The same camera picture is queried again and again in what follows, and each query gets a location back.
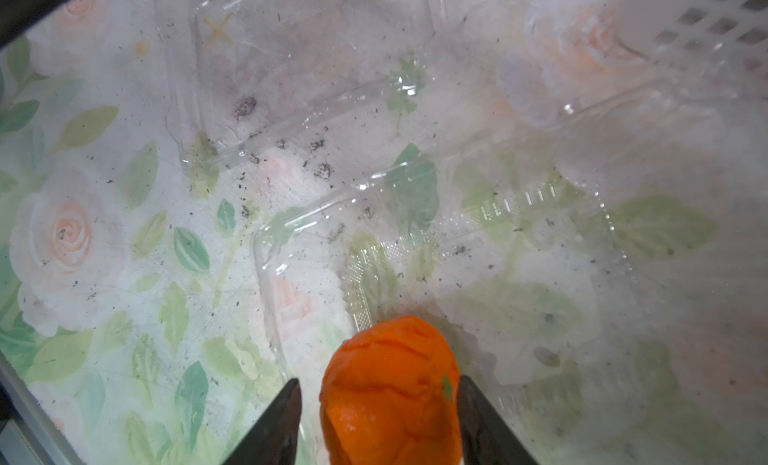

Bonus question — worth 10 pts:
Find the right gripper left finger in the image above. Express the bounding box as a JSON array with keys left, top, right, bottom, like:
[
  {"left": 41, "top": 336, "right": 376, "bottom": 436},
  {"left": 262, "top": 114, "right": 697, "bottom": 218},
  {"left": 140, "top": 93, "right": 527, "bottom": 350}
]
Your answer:
[{"left": 223, "top": 378, "right": 302, "bottom": 465}]

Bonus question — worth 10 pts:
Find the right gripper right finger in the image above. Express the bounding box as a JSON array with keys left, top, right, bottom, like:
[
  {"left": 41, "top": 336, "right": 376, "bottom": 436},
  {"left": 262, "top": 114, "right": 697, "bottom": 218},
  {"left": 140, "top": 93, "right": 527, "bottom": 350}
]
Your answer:
[{"left": 457, "top": 375, "right": 537, "bottom": 465}]

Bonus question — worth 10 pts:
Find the orange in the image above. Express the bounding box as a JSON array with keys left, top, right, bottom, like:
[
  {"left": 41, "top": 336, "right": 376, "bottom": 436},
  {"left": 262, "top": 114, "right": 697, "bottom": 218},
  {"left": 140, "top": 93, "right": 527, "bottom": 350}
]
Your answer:
[{"left": 319, "top": 316, "right": 463, "bottom": 464}]

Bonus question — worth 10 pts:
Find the clear clamshell container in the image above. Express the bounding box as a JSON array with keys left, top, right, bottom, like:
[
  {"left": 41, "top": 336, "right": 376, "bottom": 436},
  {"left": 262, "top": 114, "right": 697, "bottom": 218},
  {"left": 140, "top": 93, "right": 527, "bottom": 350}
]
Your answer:
[{"left": 254, "top": 83, "right": 767, "bottom": 464}]

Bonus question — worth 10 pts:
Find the clear clamshell with green fruit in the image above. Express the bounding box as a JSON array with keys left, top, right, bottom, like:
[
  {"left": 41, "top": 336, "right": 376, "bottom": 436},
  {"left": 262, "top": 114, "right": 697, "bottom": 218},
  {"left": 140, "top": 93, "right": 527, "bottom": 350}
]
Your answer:
[{"left": 155, "top": 0, "right": 435, "bottom": 169}]

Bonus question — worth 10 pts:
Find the white perforated plastic basket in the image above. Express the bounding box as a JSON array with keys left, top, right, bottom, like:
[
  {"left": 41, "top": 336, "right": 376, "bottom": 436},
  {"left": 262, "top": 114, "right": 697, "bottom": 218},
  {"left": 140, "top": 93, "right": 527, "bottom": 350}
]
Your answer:
[{"left": 615, "top": 0, "right": 767, "bottom": 74}]

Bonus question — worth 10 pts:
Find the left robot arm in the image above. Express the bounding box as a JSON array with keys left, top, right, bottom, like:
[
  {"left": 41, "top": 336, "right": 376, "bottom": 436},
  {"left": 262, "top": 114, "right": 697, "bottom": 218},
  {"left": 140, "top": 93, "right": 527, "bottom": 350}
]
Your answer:
[{"left": 0, "top": 0, "right": 68, "bottom": 47}]

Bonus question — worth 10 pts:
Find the aluminium front rail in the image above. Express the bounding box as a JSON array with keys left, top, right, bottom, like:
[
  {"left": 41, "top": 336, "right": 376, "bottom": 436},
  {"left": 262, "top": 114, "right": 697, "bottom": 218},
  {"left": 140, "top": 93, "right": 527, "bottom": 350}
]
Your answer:
[{"left": 1, "top": 357, "right": 83, "bottom": 464}]

